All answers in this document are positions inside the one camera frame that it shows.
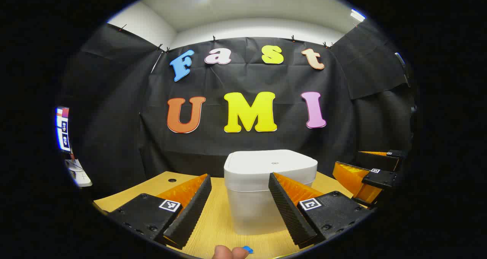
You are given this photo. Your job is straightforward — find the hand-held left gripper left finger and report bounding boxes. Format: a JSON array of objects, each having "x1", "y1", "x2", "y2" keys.
[{"x1": 108, "y1": 174, "x2": 212, "y2": 250}]

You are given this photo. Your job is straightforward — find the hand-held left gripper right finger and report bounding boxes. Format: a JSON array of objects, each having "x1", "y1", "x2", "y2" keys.
[{"x1": 268, "y1": 172, "x2": 376, "y2": 249}]

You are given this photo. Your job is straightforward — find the white desktop garbage bin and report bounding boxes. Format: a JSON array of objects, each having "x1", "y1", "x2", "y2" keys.
[{"x1": 224, "y1": 149, "x2": 318, "y2": 235}]

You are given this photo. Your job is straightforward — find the white side table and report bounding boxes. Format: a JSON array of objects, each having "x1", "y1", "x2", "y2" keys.
[{"x1": 65, "y1": 159, "x2": 93, "y2": 188}]

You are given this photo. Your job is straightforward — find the computer monitor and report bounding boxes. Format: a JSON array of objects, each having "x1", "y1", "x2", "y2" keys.
[{"x1": 56, "y1": 106, "x2": 72, "y2": 153}]

